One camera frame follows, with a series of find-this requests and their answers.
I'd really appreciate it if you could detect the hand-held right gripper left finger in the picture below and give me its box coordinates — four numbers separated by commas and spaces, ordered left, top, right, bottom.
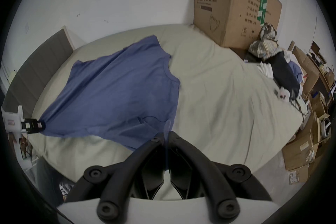
64, 132, 166, 221

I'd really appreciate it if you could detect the white cloth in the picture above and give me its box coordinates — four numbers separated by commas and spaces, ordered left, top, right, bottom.
256, 61, 275, 79

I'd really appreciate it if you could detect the plaid cloth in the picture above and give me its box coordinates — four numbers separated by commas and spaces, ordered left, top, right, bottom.
248, 22, 283, 61

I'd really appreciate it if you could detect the blue shirt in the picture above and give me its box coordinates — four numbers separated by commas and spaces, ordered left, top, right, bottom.
39, 35, 181, 152

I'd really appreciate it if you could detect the grey padded headboard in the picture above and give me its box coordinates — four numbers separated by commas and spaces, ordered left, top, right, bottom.
2, 28, 76, 119

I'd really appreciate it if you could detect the pile of cardboard cartons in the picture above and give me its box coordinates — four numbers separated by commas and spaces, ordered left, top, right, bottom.
281, 40, 336, 186

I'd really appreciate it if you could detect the pale blue cloth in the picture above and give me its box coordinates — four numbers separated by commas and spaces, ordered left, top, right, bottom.
287, 60, 303, 85

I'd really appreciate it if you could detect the large printed cardboard carton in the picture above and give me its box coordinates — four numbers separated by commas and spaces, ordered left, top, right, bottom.
193, 0, 283, 49

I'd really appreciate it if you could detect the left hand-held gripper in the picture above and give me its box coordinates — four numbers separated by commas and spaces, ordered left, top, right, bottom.
1, 105, 46, 135

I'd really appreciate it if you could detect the black garment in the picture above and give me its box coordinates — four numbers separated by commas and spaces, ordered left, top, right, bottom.
262, 52, 301, 98

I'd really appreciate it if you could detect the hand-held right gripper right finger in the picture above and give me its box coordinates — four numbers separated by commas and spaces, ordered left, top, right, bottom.
167, 131, 272, 221

